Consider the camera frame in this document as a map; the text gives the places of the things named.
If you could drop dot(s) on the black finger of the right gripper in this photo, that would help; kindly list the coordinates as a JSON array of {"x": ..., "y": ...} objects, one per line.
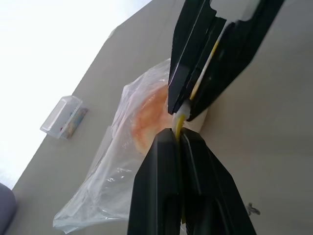
[
  {"x": 188, "y": 49},
  {"x": 234, "y": 54}
]

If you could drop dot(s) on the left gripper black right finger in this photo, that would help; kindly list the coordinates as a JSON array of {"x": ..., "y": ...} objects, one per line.
[{"x": 210, "y": 195}]

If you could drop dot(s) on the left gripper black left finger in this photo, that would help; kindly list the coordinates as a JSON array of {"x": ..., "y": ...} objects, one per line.
[{"x": 156, "y": 191}]

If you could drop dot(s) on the clear zip bag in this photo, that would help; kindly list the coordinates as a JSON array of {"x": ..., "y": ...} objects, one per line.
[{"x": 110, "y": 171}]

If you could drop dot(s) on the yellow bun toy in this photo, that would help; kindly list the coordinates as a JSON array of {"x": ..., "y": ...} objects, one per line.
[{"x": 149, "y": 115}]

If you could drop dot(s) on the clear box of colourful bits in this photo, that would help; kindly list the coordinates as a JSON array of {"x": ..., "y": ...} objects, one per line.
[{"x": 71, "y": 122}]

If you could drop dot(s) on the purple bowl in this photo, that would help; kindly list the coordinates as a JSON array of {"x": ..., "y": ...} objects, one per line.
[{"x": 7, "y": 208}]

